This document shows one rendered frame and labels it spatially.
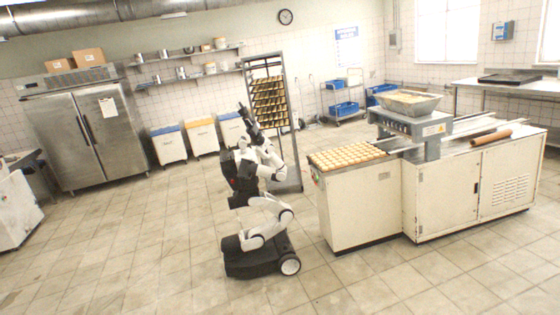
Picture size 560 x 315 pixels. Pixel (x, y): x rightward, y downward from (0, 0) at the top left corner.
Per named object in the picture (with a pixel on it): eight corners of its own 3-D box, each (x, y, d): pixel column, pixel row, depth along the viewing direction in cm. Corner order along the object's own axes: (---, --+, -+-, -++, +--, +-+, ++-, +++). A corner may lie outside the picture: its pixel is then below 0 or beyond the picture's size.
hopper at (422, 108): (399, 102, 280) (399, 88, 276) (443, 113, 229) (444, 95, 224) (372, 109, 276) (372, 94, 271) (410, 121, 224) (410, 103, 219)
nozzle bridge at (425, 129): (397, 133, 300) (396, 100, 288) (452, 155, 233) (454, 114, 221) (368, 140, 295) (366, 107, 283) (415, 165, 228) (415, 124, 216)
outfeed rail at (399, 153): (520, 124, 270) (521, 117, 267) (524, 124, 267) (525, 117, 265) (318, 176, 237) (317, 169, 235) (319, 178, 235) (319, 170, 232)
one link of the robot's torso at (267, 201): (289, 227, 262) (244, 207, 246) (284, 216, 278) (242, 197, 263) (298, 213, 259) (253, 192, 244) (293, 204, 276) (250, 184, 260)
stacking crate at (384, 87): (385, 92, 694) (385, 83, 688) (398, 93, 658) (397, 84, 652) (365, 97, 678) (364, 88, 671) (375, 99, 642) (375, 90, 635)
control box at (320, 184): (314, 179, 266) (312, 165, 261) (324, 190, 244) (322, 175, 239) (310, 179, 265) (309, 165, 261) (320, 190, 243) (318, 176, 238)
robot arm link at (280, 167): (274, 157, 209) (291, 174, 216) (275, 150, 218) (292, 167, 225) (264, 164, 213) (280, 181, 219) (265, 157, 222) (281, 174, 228)
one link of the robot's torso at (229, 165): (229, 200, 232) (218, 159, 220) (227, 183, 264) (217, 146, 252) (264, 191, 236) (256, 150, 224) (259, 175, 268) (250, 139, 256)
